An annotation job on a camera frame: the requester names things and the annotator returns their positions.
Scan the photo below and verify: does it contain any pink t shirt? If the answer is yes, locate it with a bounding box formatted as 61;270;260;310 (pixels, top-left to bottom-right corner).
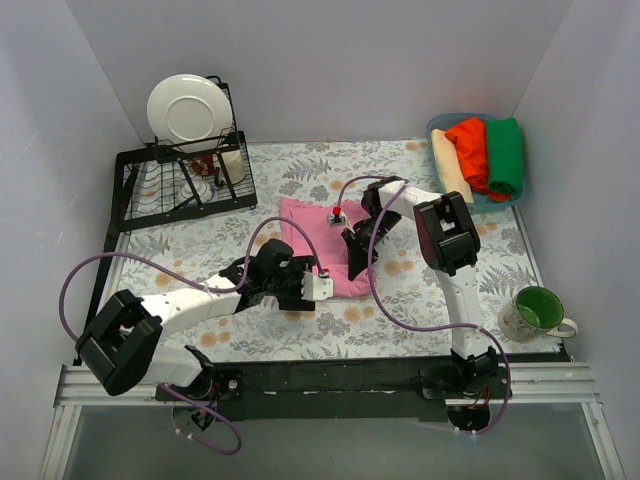
279;197;371;298

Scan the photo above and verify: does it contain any clear blue plastic bin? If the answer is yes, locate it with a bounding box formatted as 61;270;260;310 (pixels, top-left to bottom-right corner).
425;112;532;215

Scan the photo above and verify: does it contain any floral green-inside mug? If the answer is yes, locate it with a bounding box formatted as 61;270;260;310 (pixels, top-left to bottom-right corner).
497;286;579;343

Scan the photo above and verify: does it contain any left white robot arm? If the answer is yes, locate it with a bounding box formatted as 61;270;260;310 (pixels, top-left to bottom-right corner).
75;240;333;400

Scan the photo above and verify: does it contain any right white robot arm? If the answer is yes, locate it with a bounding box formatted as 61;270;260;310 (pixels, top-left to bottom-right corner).
341;176;503;398

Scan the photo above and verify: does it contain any floral patterned table mat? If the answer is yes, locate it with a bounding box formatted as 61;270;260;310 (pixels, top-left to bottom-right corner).
108;139;540;362

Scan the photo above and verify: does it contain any beige rolled t shirt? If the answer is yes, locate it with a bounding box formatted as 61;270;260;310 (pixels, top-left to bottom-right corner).
431;129;474;204

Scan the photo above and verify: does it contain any cream ceramic cup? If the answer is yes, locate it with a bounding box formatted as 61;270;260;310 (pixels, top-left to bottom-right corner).
221;150;246;185

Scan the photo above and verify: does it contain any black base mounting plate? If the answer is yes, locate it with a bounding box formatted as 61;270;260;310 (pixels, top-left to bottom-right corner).
154;357;514;424

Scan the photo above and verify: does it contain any orange rolled t shirt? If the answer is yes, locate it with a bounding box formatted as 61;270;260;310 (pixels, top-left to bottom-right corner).
445;117;510;203

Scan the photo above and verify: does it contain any green rolled t shirt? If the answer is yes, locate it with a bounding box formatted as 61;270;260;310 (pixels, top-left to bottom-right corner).
486;117;524;197

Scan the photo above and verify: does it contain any white round plate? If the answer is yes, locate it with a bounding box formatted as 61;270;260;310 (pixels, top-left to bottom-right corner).
147;74;234;152

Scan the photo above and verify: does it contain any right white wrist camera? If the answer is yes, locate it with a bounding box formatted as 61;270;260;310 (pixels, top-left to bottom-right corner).
327;206;350;228

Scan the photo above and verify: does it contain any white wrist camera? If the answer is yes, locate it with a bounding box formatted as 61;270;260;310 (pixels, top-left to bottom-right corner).
301;271;334;302
327;206;350;228

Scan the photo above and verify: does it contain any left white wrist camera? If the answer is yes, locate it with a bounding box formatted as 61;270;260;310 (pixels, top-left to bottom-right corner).
301;271;334;302

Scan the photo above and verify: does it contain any black wire dish rack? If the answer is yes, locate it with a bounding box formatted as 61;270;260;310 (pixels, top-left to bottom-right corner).
72;74;259;366

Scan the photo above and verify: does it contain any aluminium frame rail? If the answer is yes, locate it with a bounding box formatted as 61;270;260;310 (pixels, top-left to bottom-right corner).
39;363;626;480

